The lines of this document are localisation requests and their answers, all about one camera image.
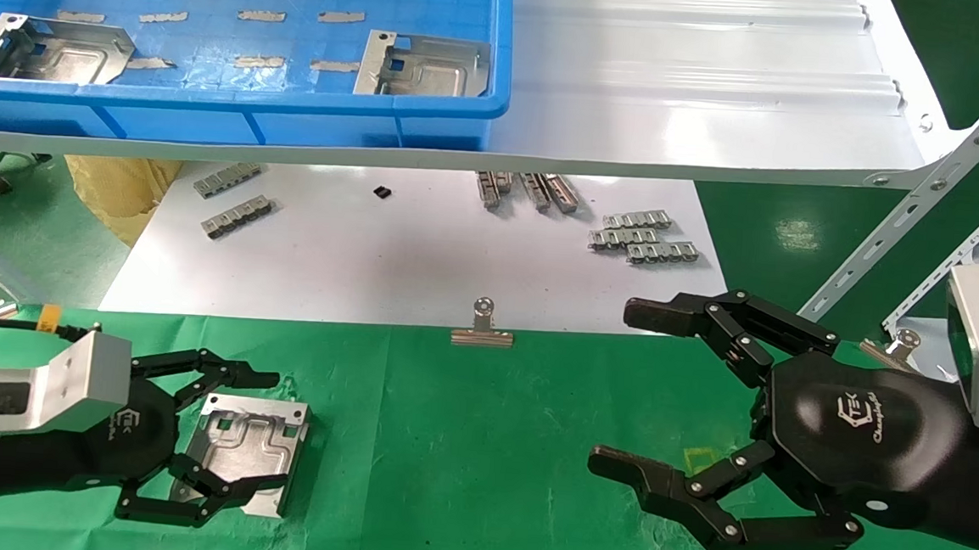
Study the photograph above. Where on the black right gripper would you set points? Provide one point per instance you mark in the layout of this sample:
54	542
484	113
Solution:
862	434

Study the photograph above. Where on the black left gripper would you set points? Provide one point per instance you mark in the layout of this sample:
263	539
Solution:
144	437

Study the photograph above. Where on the stamped metal bracket plate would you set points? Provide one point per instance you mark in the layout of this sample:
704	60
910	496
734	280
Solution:
69	54
434	72
245	443

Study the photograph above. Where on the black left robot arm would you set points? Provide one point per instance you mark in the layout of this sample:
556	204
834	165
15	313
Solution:
2	466

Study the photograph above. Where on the small metal clip strip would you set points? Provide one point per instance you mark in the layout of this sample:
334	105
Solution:
486	191
534	191
619	239
504	182
637	219
662	252
227	181
561	193
238	217

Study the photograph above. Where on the green cloth mat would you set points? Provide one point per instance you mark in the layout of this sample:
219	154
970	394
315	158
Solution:
461	460

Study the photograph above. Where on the yellow paper bag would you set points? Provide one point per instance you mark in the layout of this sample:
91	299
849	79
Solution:
116	193

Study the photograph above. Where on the white paper sheet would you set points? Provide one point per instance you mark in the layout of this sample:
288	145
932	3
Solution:
414	262

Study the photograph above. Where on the white shelf board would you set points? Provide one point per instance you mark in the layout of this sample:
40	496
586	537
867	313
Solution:
678	108

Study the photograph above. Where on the small black plastic piece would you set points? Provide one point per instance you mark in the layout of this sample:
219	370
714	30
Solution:
382	193

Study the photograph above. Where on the blue plastic bin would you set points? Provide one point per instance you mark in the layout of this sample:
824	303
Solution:
210	122

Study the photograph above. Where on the beige tape piece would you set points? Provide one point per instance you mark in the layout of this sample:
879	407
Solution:
163	17
260	62
342	18
150	63
81	16
336	66
261	16

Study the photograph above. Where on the white slotted angle rail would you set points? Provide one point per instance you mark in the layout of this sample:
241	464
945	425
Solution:
910	207
967	253

